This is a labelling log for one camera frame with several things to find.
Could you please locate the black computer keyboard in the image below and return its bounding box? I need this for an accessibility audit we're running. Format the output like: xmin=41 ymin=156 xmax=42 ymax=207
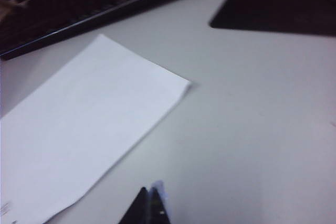
xmin=0 ymin=0 xmax=224 ymax=61

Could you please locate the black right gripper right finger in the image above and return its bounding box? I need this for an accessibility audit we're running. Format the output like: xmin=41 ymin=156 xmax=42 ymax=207
xmin=148 ymin=180 xmax=173 ymax=224

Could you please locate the black mouse pad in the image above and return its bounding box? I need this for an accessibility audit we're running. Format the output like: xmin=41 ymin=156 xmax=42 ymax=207
xmin=208 ymin=0 xmax=336 ymax=37

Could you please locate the white wrinkled paper sheet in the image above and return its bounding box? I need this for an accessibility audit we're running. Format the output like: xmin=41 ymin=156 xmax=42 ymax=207
xmin=0 ymin=34 xmax=192 ymax=224

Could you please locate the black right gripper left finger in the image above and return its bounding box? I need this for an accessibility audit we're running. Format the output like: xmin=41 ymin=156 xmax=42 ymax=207
xmin=117 ymin=186 xmax=151 ymax=224

